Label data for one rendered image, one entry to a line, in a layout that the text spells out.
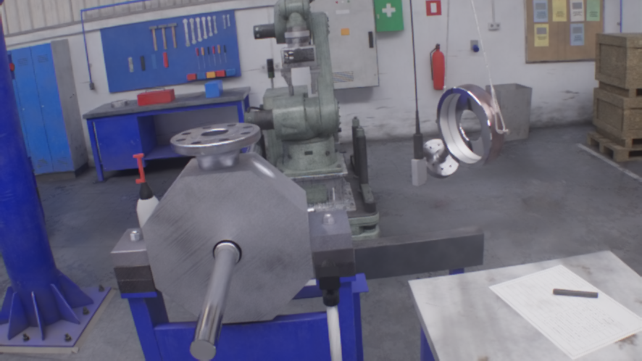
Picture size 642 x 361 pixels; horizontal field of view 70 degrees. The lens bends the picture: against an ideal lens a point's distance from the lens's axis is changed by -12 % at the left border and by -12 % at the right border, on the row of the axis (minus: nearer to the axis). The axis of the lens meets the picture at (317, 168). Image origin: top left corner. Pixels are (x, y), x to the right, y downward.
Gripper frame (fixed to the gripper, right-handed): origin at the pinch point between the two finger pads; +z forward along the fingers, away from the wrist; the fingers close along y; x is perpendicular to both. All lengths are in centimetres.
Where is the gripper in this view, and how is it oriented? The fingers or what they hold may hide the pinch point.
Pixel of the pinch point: (302, 89)
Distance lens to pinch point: 347.0
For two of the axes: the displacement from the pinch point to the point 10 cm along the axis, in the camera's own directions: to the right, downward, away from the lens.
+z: 0.9, 9.5, 3.0
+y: -10.0, 0.9, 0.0
